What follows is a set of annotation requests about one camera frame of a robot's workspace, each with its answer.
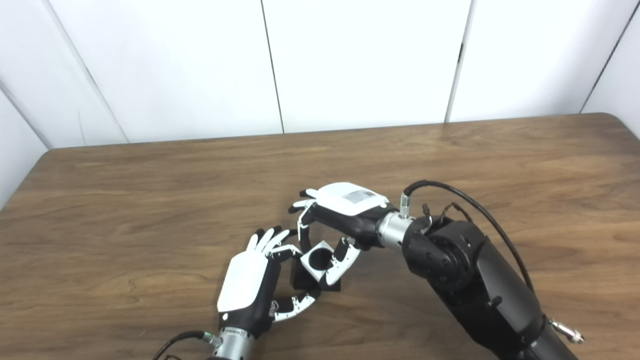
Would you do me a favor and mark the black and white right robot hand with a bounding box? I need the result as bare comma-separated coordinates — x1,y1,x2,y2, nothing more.
288,182,398,287

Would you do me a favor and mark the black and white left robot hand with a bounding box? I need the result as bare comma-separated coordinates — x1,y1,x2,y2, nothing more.
216,227,321,338

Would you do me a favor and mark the black peg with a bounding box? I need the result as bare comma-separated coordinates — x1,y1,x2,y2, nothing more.
291,255,342,292

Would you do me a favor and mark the white square piece with hole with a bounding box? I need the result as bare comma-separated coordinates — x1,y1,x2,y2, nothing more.
300,240,337,282

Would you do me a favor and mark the thick black left wrist cable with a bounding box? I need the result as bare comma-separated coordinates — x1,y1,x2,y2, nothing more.
152,330,221,360

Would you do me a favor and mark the thick black wrist cable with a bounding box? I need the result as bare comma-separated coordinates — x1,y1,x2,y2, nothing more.
152,330,221,360
400,180,535,293

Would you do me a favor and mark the thin black right wrist wire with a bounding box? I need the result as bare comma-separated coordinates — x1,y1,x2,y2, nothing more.
421,201,473,233

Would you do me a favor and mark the thick black right wrist cable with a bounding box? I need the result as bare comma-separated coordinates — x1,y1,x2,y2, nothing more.
400,180,535,293

